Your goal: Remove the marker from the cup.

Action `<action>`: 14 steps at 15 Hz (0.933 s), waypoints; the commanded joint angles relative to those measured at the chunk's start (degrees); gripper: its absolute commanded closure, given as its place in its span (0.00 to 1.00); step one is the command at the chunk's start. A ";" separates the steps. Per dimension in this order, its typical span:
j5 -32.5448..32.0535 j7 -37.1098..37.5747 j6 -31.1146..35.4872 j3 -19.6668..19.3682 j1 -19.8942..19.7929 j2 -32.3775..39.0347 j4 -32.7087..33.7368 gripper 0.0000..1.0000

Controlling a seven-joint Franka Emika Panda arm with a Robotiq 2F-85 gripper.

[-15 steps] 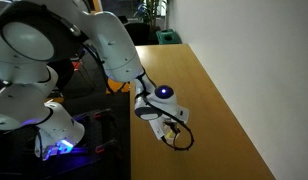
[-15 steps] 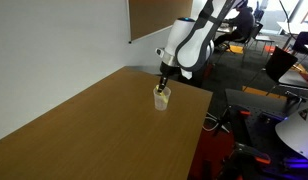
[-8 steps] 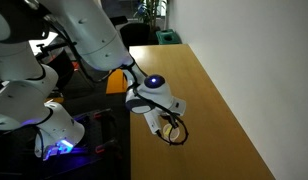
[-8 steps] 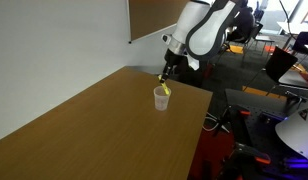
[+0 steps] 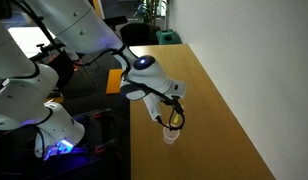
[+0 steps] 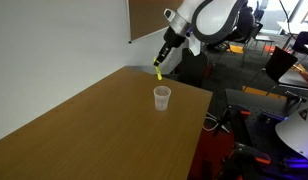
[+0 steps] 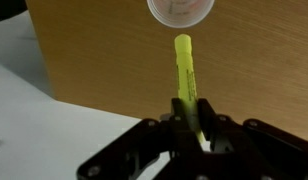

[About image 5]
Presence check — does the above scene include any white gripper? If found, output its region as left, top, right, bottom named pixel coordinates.
left=143, top=79, right=188, bottom=130

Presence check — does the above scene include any yellow marker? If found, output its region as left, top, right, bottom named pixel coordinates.
left=171, top=112, right=181, bottom=128

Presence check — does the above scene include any clear plastic cup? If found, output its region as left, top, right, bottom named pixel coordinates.
left=162, top=125, right=181, bottom=146

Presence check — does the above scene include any green bin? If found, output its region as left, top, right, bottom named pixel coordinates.
left=156, top=28, right=182, bottom=45

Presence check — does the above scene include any black chair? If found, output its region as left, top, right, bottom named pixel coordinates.
left=48, top=49, right=76, bottom=92
left=119, top=22, right=151, bottom=47

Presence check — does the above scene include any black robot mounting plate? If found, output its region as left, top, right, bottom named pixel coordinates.
left=0, top=108, right=130, bottom=180

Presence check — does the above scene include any green potted plant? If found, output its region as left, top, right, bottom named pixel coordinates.
left=133, top=0, right=169, bottom=33

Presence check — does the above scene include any white table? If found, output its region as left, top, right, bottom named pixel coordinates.
left=7, top=26, right=57, bottom=60

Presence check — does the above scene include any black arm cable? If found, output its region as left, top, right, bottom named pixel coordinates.
left=10, top=0, right=187, bottom=132

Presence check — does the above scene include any black clamp orange handle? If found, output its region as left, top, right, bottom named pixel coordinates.
left=94, top=139, right=123, bottom=162
left=93, top=109, right=119, bottom=134

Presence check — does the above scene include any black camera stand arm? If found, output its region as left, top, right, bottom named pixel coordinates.
left=28, top=41, right=67, bottom=63

